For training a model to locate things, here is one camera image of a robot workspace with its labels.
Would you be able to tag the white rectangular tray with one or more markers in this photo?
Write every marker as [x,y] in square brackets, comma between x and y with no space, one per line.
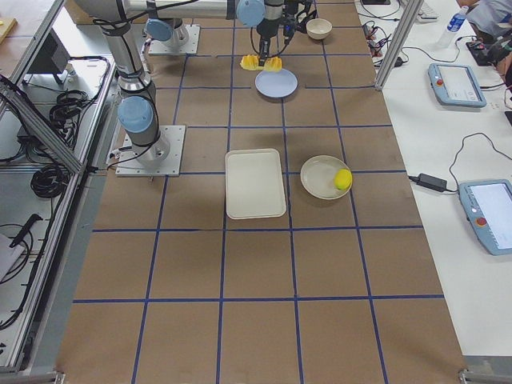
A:
[254,184]

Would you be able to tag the black power adapter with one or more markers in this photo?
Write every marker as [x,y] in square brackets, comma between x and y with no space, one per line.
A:
[431,182]

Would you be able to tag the small cream bowl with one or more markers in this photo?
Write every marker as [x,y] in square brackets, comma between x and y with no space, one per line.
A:
[318,28]

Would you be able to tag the blue plate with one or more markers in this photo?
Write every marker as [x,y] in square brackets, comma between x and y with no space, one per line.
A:
[276,84]

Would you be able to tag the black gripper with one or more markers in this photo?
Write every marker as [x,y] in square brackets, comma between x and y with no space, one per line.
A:
[265,28]

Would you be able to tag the white shallow bowl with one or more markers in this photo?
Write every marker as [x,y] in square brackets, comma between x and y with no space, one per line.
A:
[317,175]

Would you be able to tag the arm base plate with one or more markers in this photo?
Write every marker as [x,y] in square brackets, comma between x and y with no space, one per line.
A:
[190,48]
[163,158]

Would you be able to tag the lower teach pendant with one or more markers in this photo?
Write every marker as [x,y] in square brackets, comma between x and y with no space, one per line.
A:
[487,205]

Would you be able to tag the plastic water bottle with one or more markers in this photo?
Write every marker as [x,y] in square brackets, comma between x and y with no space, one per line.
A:
[453,26]

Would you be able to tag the aluminium frame post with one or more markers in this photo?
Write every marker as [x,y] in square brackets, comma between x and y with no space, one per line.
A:
[398,39]

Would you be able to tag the yellow lemon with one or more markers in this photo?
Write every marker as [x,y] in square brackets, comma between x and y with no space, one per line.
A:
[343,179]

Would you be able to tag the upper teach pendant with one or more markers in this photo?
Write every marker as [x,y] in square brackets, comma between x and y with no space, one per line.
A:
[455,85]

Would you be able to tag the teach pendant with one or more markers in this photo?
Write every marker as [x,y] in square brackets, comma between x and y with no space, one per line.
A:
[455,85]
[487,205]

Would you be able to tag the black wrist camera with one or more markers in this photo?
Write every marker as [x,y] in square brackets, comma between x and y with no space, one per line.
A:
[295,16]

